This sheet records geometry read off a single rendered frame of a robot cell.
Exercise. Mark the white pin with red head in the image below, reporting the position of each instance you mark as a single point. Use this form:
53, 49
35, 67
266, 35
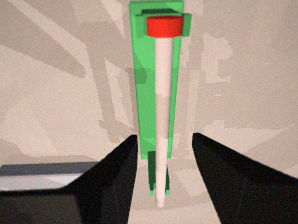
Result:
164, 28

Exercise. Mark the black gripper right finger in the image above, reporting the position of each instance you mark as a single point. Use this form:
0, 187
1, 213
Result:
242, 190

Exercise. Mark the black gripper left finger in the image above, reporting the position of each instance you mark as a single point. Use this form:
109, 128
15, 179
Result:
101, 195

